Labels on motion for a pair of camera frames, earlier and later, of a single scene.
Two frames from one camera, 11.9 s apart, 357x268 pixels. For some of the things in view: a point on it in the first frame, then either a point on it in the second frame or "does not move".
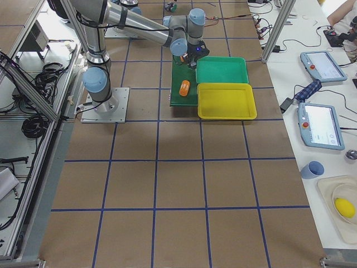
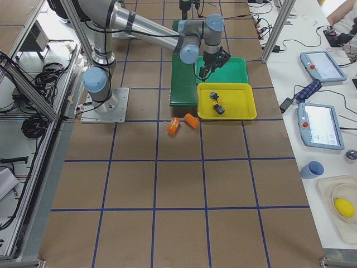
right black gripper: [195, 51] to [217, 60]
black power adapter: [285, 104] does not move
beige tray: [347, 231] does not move
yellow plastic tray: [226, 101] does not move
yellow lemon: [345, 207] does not move
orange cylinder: [184, 87] to [173, 125]
